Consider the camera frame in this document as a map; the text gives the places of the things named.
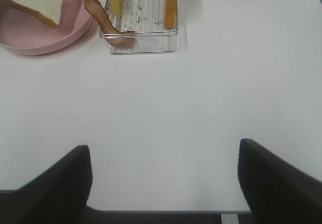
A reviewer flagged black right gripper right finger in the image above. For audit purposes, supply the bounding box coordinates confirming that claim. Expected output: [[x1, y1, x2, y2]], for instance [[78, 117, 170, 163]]
[[237, 138, 321, 223]]

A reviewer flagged bacon strip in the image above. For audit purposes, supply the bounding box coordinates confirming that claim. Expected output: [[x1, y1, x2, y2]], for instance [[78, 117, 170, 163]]
[[84, 0, 135, 49]]

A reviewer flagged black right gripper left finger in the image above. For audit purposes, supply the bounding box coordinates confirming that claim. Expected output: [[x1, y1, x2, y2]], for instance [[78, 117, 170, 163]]
[[1, 145, 91, 223]]

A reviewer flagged right clear plastic tray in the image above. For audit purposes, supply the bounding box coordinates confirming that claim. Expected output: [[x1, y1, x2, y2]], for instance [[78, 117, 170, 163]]
[[105, 0, 178, 54]]

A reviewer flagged pink round plate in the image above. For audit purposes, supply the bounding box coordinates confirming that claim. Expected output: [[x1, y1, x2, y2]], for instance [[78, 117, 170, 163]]
[[1, 0, 94, 55]]

